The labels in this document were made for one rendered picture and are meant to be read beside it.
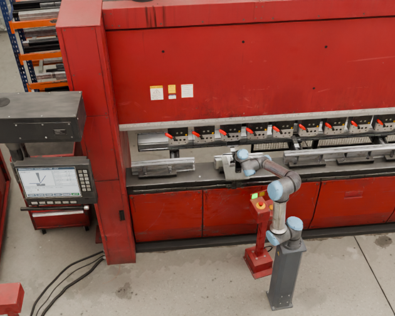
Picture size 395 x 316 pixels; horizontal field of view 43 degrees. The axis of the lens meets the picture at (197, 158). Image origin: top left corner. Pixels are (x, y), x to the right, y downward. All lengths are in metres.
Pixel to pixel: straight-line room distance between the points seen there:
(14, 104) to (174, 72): 1.05
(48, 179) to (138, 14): 1.15
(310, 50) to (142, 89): 1.16
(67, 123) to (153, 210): 1.47
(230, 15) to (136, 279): 2.37
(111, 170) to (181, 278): 1.25
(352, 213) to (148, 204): 1.79
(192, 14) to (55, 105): 0.99
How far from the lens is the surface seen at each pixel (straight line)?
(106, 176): 3.68
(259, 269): 4.40
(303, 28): 3.36
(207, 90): 3.47
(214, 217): 4.24
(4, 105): 3.05
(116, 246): 4.29
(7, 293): 3.58
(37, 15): 5.14
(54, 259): 4.66
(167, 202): 4.04
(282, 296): 4.10
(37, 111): 2.94
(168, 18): 3.15
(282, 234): 3.41
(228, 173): 3.78
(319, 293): 4.41
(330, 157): 4.16
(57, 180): 3.19
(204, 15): 3.16
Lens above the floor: 3.65
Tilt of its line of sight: 43 degrees down
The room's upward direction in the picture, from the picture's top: straight up
